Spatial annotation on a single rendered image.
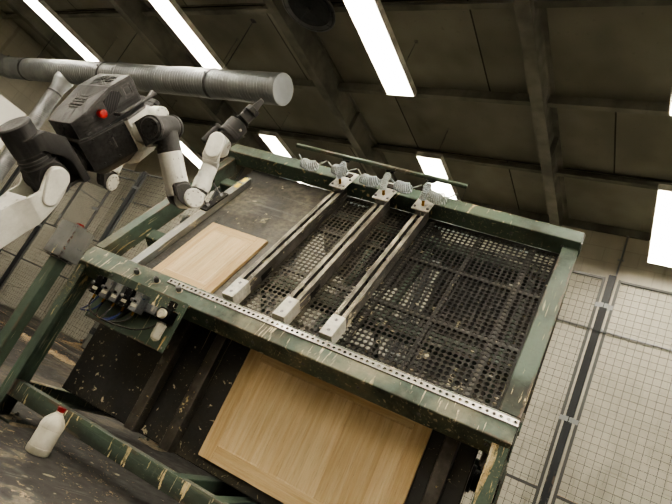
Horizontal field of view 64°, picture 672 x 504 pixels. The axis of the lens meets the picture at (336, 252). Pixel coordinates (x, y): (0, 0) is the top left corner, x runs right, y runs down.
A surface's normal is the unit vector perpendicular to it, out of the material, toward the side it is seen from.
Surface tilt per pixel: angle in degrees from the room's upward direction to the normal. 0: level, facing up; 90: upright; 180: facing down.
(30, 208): 111
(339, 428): 90
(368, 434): 90
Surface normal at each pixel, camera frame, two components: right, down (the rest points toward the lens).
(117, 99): 0.81, 0.21
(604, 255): -0.40, -0.45
